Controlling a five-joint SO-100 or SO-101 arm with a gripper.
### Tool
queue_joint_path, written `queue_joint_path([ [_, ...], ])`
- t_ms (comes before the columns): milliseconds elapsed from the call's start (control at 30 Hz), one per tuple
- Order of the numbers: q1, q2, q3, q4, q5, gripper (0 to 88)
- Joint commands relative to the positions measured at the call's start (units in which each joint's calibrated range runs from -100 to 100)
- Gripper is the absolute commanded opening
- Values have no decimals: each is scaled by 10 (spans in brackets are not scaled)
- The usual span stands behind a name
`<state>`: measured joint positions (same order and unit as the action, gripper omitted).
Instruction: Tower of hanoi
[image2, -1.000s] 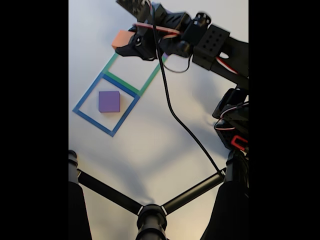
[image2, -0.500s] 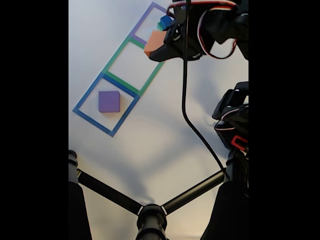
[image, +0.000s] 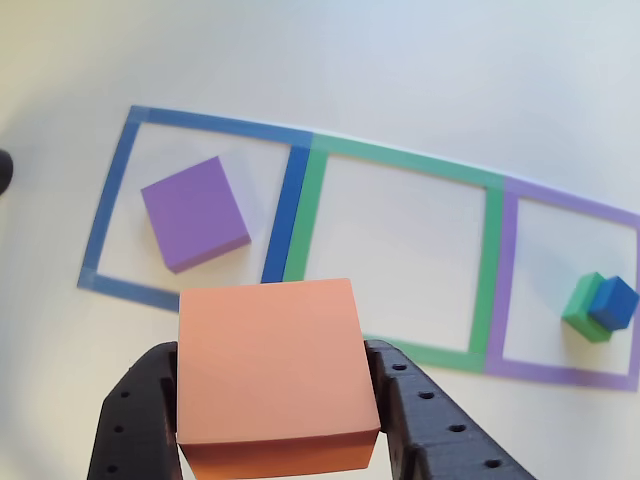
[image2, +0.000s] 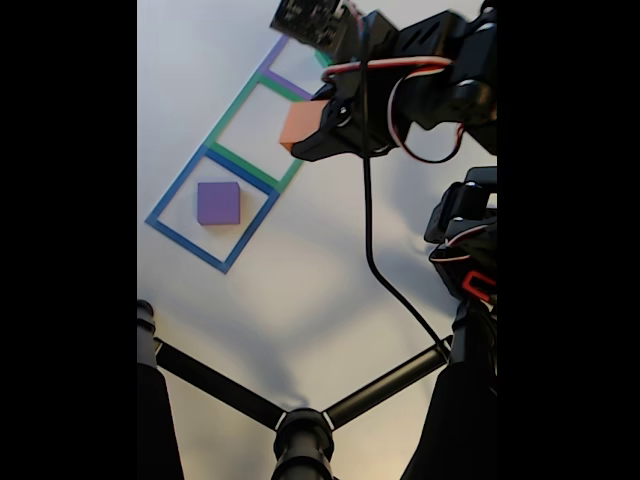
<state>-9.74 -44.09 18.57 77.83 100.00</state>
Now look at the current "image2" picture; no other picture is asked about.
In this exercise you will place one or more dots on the green tape square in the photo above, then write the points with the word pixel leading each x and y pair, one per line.
pixel 245 167

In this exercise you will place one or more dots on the blue tape square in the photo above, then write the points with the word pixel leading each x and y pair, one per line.
pixel 185 246

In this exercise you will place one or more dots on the red clamp part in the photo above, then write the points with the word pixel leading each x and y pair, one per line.
pixel 467 282

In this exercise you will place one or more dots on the green cube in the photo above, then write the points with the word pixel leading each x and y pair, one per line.
pixel 322 59

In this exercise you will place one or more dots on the gripper camera circuit board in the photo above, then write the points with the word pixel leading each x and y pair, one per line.
pixel 310 20

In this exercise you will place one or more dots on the purple tape square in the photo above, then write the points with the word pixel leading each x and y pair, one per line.
pixel 287 87

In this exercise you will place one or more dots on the orange block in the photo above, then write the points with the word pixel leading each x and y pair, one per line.
pixel 300 122

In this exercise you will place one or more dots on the black tripod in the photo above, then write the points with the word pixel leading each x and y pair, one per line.
pixel 302 440

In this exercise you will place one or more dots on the purple block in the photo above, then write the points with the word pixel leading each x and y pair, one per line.
pixel 218 202

